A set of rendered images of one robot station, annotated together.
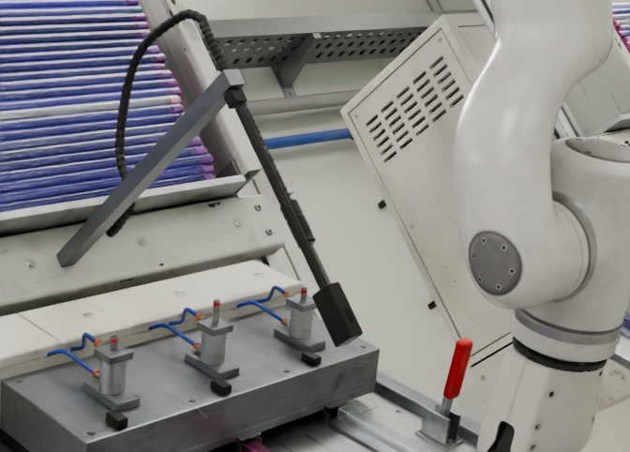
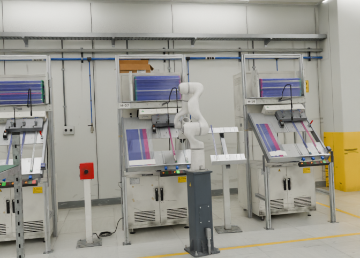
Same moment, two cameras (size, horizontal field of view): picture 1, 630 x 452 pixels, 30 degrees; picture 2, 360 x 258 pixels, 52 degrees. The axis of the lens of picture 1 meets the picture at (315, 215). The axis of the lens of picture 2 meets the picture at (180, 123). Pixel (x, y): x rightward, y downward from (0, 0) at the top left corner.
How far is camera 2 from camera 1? 3.05 m
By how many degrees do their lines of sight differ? 36
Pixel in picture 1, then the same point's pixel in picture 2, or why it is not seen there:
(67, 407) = (154, 119)
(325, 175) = (265, 65)
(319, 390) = not seen: hidden behind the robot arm
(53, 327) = (157, 111)
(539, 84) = (179, 115)
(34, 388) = (153, 116)
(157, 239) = (172, 104)
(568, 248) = (178, 126)
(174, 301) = (170, 111)
